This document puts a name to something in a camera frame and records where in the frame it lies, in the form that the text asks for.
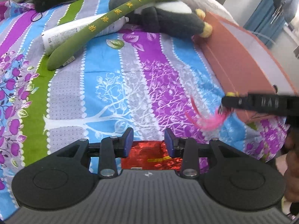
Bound red foil packet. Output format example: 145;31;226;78
120;141;184;171

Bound green plush stick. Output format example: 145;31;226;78
47;0;184;70

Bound blue curtain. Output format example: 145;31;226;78
243;0;292;49

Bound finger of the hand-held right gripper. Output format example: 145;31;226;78
221;93;249;110

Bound floral striped bed sheet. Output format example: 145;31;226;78
0;0;290;215

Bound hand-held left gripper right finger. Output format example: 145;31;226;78
165;129;236;178

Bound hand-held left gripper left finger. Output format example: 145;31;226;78
56;128;134;178

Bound white tube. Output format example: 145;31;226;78
41;16;130;56

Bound person's right hand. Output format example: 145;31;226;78
284;128;299;202

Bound orange cardboard box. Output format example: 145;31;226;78
193;12;298;123

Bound pink feather toy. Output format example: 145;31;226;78
186;91;239;131

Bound grey penguin plush toy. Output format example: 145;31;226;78
109;0;213;38

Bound hanging grey clothes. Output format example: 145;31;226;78
272;0;299;26

